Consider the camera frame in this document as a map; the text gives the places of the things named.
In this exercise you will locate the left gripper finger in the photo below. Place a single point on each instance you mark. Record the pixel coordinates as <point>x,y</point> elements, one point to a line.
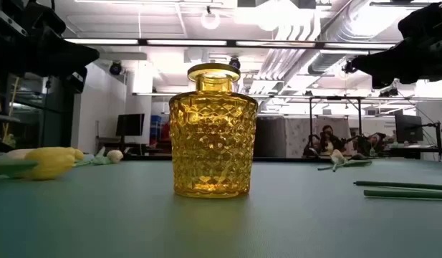
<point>77,80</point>
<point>63,53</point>

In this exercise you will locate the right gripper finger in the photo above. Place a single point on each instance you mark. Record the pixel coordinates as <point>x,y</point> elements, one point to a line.
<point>392,61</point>
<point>382,81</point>

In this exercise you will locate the green flower stems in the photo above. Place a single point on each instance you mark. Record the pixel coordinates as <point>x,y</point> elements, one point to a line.
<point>403,185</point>

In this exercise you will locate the black monitor on arm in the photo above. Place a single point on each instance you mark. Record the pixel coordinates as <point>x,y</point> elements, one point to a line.
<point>408,128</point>

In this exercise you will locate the yellow glass vase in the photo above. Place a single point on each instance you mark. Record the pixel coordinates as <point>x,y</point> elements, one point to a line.
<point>213,143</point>

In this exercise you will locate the black ceiling spotlight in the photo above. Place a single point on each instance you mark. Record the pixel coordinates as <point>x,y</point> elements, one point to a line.
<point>235,62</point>
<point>115,68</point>
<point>349,67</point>

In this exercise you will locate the long ceiling light bar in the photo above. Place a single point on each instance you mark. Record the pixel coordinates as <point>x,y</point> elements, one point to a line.
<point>358,45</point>
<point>186,42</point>
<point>102,41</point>
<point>274,43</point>

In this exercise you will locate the thin yellow pole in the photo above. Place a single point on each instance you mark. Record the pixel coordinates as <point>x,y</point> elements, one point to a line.
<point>12,107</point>

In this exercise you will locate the black monitor on stand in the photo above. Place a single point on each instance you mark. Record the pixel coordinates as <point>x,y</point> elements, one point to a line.
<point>130,124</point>

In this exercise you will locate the black desk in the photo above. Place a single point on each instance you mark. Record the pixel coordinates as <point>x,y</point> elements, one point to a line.
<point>414,149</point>

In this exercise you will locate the person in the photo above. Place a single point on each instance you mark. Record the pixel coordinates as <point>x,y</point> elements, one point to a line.
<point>328,138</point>

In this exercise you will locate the dark low desk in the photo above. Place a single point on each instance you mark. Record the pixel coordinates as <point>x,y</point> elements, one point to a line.
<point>134,147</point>

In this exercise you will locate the blue storage bins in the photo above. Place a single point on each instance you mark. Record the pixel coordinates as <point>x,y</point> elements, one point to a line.
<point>155,125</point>

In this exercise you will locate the white patterned curtain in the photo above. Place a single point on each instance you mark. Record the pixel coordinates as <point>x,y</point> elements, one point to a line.
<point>297,138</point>

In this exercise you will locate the red storage cabinet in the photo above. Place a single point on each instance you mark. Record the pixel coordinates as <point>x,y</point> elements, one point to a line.
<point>165,132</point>

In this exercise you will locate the grey partition panel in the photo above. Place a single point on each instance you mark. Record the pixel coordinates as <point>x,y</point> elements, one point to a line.
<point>270,138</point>

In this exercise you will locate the teal table mat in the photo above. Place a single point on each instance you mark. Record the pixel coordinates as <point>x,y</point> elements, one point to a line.
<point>220,229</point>

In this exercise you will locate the grey ceiling camera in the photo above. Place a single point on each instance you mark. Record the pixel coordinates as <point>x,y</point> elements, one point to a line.
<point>389,87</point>

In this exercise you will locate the silver ventilation duct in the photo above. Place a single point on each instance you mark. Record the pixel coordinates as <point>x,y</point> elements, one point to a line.
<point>324,61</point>

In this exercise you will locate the black metal gantry frame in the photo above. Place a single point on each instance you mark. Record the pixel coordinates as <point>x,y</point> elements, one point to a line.
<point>311,118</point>

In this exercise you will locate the black table frame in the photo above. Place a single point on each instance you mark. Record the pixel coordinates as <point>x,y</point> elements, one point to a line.
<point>278,159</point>

